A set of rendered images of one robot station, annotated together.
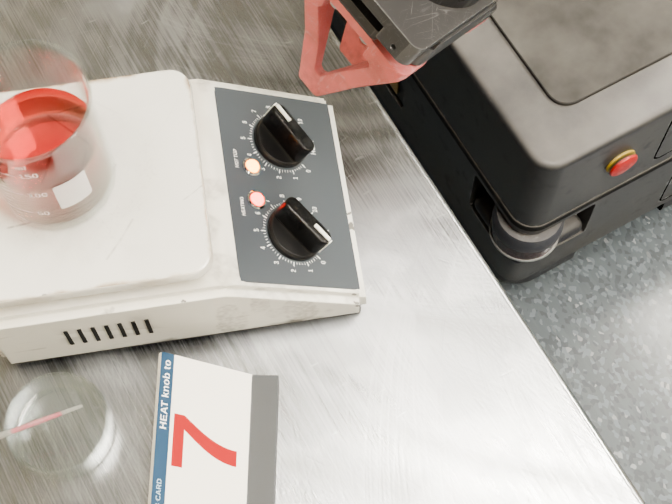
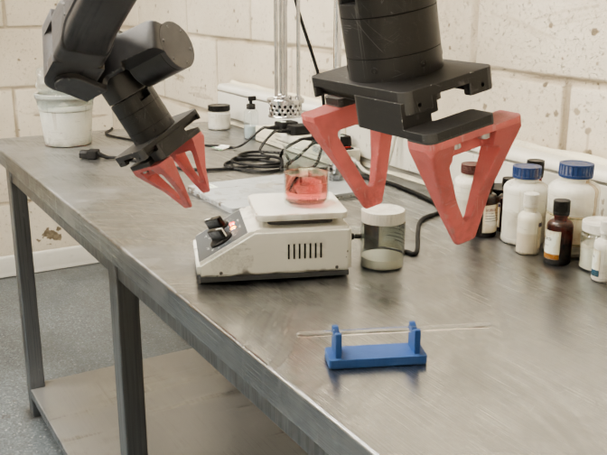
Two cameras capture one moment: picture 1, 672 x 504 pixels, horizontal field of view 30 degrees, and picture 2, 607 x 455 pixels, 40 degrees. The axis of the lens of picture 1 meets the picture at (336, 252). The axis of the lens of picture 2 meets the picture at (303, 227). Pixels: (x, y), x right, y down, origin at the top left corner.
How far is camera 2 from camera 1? 141 cm
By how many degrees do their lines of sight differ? 97
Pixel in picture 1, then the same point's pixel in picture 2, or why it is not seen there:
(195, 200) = (253, 200)
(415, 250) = (169, 264)
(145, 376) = not seen: hidden behind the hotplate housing
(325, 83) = (200, 181)
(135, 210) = (275, 199)
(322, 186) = (205, 244)
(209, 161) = (249, 221)
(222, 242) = (245, 212)
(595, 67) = not seen: outside the picture
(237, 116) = (238, 233)
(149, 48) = (285, 300)
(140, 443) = not seen: hidden behind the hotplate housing
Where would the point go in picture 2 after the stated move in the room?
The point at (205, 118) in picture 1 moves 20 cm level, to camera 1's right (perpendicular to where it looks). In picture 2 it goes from (251, 227) to (96, 227)
